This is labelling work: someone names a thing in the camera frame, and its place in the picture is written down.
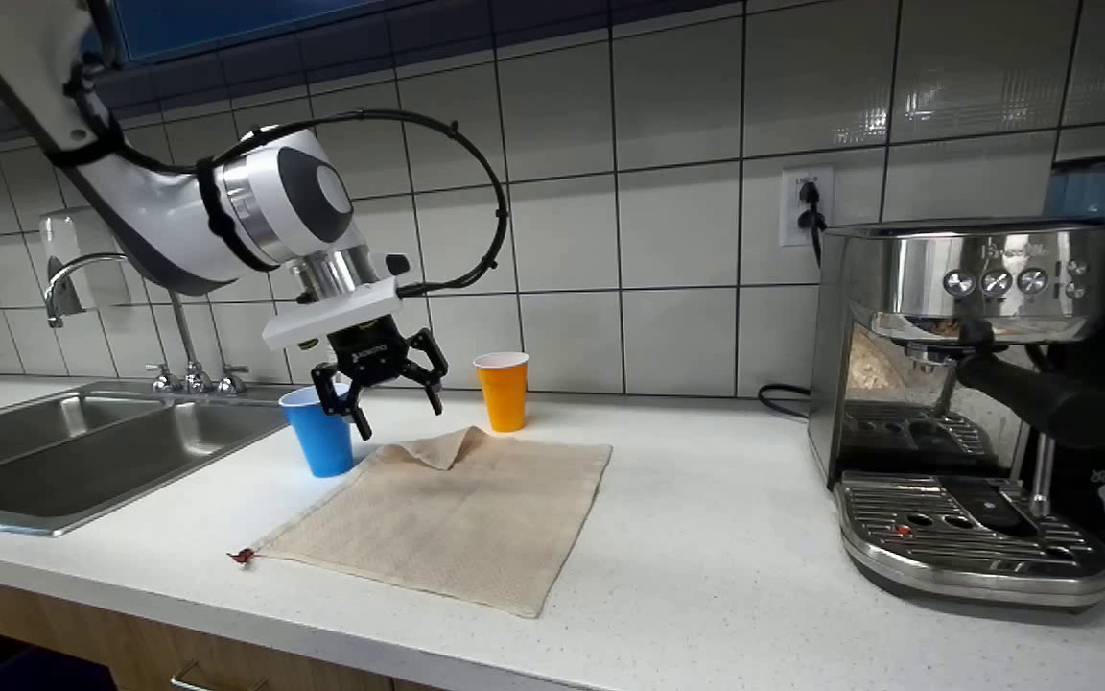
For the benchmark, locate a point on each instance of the white wall soap dispenser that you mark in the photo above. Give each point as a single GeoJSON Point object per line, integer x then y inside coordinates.
{"type": "Point", "coordinates": [57, 243]}

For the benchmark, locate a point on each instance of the blue upper cabinet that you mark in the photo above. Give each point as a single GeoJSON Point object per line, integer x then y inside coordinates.
{"type": "Point", "coordinates": [231, 19]}

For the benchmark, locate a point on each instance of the orange plastic cup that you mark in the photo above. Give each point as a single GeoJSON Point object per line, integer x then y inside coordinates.
{"type": "Point", "coordinates": [505, 395]}

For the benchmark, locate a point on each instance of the stainless steel sink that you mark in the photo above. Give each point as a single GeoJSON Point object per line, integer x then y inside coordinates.
{"type": "Point", "coordinates": [65, 461]}

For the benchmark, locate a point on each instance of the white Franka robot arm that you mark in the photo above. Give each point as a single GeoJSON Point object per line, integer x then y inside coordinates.
{"type": "Point", "coordinates": [155, 215]}

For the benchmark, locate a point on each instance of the chrome faucet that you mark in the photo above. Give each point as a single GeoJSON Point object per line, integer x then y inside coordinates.
{"type": "Point", "coordinates": [190, 379]}

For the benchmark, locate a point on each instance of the wooden base cabinet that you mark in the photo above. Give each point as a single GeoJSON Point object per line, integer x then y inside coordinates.
{"type": "Point", "coordinates": [132, 648]}

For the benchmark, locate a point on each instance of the white wall outlet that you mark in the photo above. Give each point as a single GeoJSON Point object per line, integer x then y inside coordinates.
{"type": "Point", "coordinates": [789, 206]}

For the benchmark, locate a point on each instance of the stainless steel espresso machine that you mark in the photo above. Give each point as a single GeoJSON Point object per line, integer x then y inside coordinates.
{"type": "Point", "coordinates": [948, 525]}

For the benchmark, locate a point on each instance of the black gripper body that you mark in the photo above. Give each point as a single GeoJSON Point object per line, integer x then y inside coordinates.
{"type": "Point", "coordinates": [375, 346]}

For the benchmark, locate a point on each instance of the blue plastic cup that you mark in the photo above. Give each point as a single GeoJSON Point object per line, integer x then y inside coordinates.
{"type": "Point", "coordinates": [318, 445]}

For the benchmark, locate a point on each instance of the beige cloth towel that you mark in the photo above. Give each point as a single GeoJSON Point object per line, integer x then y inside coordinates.
{"type": "Point", "coordinates": [449, 525]}

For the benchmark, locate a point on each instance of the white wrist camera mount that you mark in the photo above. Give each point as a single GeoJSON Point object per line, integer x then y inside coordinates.
{"type": "Point", "coordinates": [325, 315]}

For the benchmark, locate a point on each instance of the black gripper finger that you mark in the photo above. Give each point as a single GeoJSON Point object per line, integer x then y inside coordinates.
{"type": "Point", "coordinates": [345, 394]}
{"type": "Point", "coordinates": [431, 379]}

